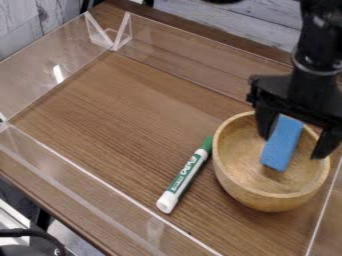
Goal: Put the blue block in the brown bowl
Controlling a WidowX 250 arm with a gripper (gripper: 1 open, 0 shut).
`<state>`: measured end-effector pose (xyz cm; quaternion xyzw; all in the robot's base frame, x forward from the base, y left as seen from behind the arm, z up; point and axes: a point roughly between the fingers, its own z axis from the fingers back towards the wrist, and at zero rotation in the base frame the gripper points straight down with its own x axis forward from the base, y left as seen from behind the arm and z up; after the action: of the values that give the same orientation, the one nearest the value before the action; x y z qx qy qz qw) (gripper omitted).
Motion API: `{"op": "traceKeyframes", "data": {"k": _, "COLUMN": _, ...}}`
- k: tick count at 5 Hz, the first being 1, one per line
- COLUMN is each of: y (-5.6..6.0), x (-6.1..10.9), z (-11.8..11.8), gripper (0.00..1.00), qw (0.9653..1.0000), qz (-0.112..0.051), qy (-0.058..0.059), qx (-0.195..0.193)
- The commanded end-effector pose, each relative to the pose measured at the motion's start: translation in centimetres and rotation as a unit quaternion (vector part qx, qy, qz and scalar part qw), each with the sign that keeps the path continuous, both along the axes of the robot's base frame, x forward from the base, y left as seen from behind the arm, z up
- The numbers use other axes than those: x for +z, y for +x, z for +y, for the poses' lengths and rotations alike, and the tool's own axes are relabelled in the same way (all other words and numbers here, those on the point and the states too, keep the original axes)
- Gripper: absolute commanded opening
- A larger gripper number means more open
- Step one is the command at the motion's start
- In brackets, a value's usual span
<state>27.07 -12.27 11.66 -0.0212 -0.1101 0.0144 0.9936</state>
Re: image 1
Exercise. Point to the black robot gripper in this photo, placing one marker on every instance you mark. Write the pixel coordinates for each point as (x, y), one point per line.
(306, 94)

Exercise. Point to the blue rectangular block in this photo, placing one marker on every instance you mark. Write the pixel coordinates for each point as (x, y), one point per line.
(282, 143)

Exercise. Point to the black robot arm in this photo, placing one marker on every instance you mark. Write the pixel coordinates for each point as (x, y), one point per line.
(321, 33)

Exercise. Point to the brown wooden bowl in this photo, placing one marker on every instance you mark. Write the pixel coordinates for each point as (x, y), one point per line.
(254, 184)

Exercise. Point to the green and white marker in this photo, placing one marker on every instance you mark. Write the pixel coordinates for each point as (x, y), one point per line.
(170, 197)

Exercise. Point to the clear acrylic tray walls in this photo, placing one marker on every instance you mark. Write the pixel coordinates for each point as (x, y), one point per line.
(107, 103)

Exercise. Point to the black table leg bracket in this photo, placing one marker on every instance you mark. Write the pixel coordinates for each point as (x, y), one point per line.
(44, 244)

